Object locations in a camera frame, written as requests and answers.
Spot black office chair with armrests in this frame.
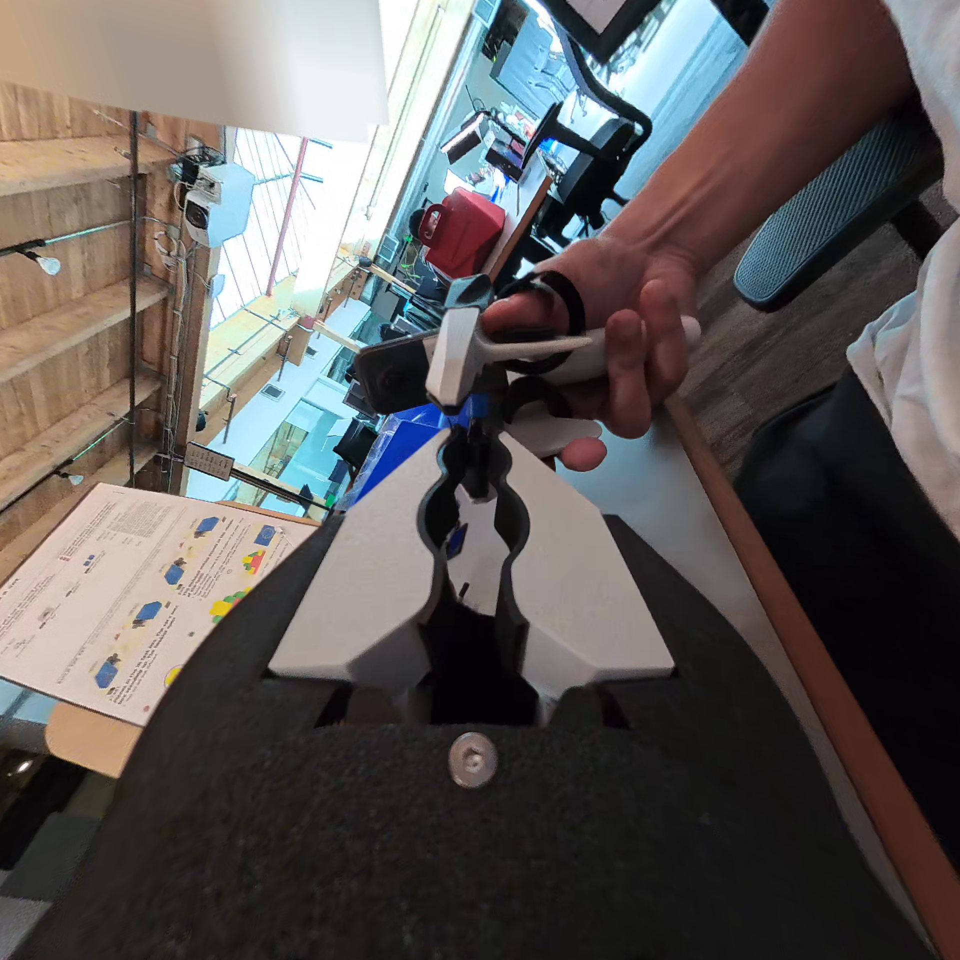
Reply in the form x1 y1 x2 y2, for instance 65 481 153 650
536 37 654 249

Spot grey mesh office chair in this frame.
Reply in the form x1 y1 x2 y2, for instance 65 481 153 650
733 105 946 312

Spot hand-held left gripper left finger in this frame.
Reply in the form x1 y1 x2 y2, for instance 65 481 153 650
268 429 462 725

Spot red tote bag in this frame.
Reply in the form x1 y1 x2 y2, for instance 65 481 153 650
418 187 507 280

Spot black lego connector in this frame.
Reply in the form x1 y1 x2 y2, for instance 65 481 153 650
463 423 498 502

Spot black framed tag sign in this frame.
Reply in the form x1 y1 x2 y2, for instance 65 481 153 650
541 0 665 65

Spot blue plastic bin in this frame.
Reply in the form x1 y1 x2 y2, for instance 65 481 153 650
346 401 470 511

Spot instruction sheet on wooden board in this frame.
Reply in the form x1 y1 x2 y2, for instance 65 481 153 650
0 482 324 779

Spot person's right hand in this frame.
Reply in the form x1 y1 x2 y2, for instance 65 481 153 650
480 234 704 474

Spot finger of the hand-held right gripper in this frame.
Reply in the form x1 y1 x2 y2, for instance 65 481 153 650
424 306 483 412

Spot person's right forearm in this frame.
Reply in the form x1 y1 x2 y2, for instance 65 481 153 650
596 0 927 260

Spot black light panel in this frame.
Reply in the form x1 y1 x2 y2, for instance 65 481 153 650
438 111 492 159

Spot person's dark trousers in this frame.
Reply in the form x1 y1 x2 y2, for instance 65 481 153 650
733 367 960 871

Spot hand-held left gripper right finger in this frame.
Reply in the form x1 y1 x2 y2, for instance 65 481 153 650
491 431 680 725

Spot white ceiling projector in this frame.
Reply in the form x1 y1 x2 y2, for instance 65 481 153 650
171 153 256 249

